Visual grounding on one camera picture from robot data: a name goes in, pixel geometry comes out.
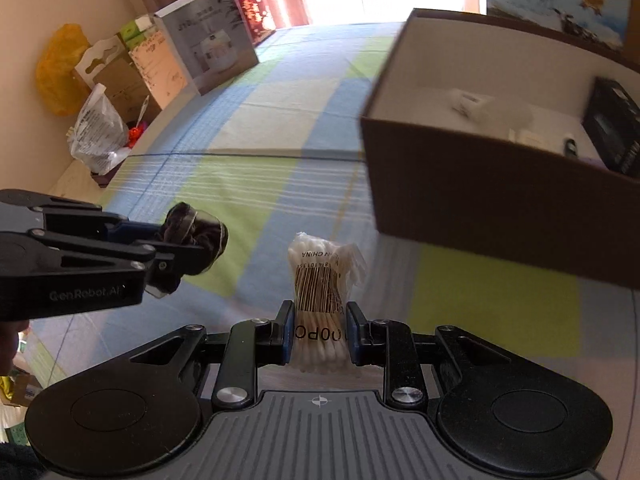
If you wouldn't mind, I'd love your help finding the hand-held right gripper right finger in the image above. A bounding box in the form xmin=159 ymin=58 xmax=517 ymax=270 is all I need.
xmin=346 ymin=301 xmax=538 ymax=405

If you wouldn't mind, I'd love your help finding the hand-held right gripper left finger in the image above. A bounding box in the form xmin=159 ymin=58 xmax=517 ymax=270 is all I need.
xmin=105 ymin=300 xmax=294 ymax=409

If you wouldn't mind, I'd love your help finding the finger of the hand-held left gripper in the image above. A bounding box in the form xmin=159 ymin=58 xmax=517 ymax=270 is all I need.
xmin=29 ymin=229 xmax=177 ymax=275
xmin=30 ymin=204 xmax=169 ymax=244

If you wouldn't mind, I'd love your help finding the cotton swab pack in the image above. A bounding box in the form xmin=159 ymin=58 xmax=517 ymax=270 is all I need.
xmin=287 ymin=231 xmax=369 ymax=376

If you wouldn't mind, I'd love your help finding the dark hair scrunchie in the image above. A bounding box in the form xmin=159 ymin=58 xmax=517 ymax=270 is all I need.
xmin=145 ymin=202 xmax=229 ymax=297

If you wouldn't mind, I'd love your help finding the brown cardboard storage box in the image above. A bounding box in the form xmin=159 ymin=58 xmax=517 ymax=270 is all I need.
xmin=360 ymin=7 xmax=640 ymax=291

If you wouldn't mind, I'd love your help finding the cream plastic clip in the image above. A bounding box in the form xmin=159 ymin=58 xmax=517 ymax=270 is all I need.
xmin=447 ymin=87 xmax=496 ymax=121

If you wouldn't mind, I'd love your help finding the black product box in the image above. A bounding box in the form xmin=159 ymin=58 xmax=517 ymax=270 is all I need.
xmin=581 ymin=77 xmax=640 ymax=178

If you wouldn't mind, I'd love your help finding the plaid cloth desktop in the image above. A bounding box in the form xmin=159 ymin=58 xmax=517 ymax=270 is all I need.
xmin=20 ymin=20 xmax=601 ymax=411

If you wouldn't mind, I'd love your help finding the person's left hand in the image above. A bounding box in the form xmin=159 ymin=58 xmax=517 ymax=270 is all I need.
xmin=0 ymin=320 xmax=31 ymax=376

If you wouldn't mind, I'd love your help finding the cream printed sheet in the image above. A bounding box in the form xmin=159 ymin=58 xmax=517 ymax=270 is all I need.
xmin=47 ymin=157 xmax=126 ymax=211

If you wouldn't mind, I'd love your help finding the clear printed plastic bag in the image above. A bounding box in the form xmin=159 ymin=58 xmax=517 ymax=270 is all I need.
xmin=67 ymin=82 xmax=131 ymax=177

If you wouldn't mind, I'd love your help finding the brown cardboard hang-tab box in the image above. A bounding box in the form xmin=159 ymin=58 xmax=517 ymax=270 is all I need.
xmin=74 ymin=35 xmax=163 ymax=128

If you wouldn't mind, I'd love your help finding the pink printed cardboard box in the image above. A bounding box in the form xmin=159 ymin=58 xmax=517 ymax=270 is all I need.
xmin=127 ymin=30 xmax=197 ymax=111

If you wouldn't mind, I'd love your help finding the yellow plastic bag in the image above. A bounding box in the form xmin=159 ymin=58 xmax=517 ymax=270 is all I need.
xmin=35 ymin=22 xmax=93 ymax=117

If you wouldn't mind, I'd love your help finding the dark blue fuzzy cloth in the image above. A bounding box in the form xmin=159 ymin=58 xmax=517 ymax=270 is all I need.
xmin=0 ymin=440 xmax=46 ymax=480

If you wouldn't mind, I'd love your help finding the white humidifier box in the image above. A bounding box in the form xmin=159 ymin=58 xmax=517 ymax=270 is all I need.
xmin=152 ymin=0 xmax=261 ymax=97

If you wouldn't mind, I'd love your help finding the green tissue pack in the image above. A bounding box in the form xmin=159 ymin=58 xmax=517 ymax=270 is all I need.
xmin=119 ymin=16 xmax=157 ymax=43

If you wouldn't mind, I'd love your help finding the red gift box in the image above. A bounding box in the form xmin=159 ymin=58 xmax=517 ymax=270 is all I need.
xmin=231 ymin=0 xmax=277 ymax=46

